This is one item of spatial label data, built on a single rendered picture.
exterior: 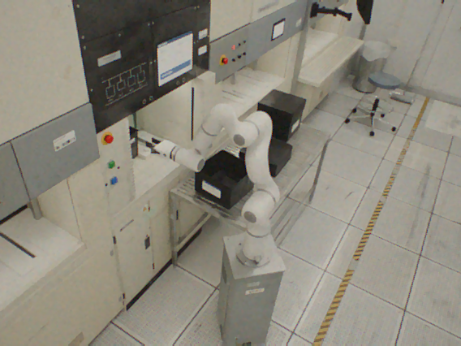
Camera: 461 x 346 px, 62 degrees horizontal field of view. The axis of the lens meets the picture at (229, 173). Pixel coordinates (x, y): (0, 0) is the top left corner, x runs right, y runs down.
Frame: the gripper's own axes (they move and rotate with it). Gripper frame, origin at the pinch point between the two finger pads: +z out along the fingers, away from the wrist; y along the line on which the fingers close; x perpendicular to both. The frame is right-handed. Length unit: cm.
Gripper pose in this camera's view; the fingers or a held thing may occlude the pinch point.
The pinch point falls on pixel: (152, 142)
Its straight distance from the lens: 208.2
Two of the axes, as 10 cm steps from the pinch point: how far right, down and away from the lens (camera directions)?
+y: 5.2, -5.0, 6.9
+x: 0.7, -7.8, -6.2
